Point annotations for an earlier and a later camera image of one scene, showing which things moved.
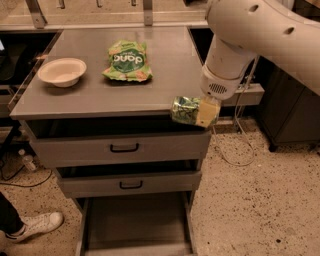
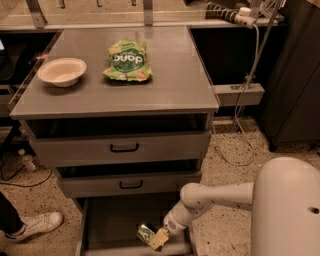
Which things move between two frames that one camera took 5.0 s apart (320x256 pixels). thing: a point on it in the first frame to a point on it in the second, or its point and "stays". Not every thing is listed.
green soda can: [185, 110] to [145, 233]
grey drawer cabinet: [98, 109] stays
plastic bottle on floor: [27, 160] stays
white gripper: [216, 85] to [172, 224]
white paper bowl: [63, 72] stays
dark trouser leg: [10, 219] stays
